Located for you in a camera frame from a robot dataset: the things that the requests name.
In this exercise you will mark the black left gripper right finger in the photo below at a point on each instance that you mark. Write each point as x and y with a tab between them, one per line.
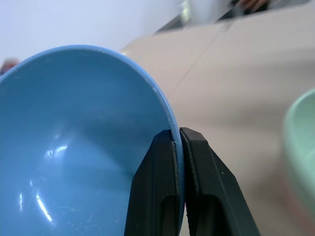
211	186

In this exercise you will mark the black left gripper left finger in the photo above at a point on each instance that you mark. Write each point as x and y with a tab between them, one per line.
152	186

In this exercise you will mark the blue plastic bowl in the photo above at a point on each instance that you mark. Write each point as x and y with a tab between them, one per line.
73	127

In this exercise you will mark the green plastic bowl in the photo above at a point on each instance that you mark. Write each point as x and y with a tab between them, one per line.
301	137

